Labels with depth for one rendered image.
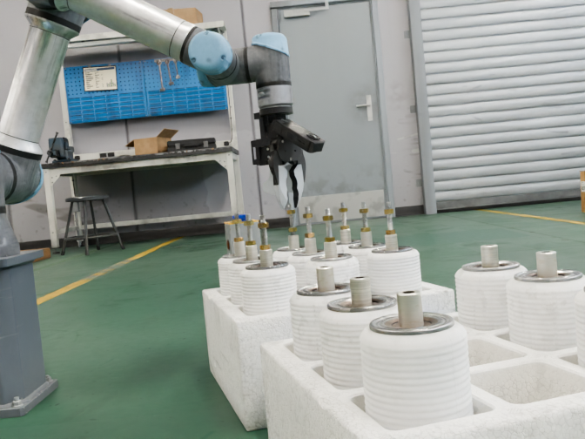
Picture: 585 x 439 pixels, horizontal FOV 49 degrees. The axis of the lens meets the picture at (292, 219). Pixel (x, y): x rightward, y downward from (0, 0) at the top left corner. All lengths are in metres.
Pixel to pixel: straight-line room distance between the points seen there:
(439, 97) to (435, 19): 0.72
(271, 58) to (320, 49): 4.91
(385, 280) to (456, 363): 0.59
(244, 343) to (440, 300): 0.35
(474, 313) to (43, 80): 1.02
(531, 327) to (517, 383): 0.08
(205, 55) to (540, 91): 5.49
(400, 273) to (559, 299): 0.43
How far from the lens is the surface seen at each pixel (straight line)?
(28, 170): 1.51
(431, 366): 0.56
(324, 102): 6.18
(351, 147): 6.16
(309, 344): 0.78
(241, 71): 1.37
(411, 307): 0.58
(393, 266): 1.14
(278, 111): 1.34
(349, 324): 0.66
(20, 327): 1.38
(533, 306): 0.78
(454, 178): 6.27
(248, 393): 1.06
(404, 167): 6.22
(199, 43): 1.24
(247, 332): 1.04
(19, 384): 1.39
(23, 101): 1.50
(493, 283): 0.87
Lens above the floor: 0.39
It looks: 3 degrees down
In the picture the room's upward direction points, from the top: 5 degrees counter-clockwise
